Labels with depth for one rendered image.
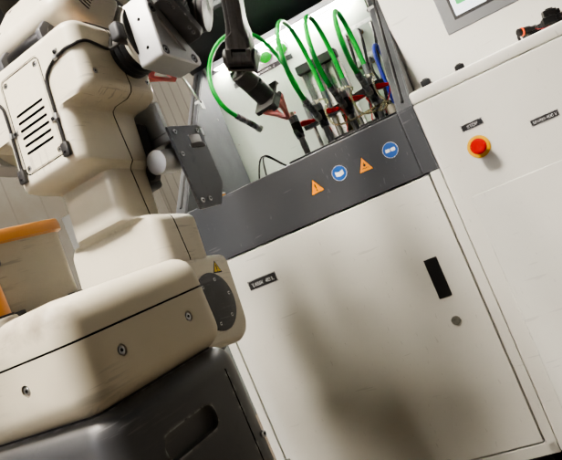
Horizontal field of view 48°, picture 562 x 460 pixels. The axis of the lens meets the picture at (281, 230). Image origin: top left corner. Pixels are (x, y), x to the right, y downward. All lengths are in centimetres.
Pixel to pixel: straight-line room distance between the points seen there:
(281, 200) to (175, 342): 91
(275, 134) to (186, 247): 116
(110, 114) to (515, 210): 91
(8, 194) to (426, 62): 272
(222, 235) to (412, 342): 57
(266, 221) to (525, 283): 64
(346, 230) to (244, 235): 27
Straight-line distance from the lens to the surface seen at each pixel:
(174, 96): 467
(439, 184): 152
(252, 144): 221
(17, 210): 389
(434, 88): 153
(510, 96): 152
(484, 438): 167
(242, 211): 165
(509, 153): 152
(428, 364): 161
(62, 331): 66
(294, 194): 160
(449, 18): 181
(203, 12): 119
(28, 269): 85
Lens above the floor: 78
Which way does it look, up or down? 1 degrees up
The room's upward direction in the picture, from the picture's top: 23 degrees counter-clockwise
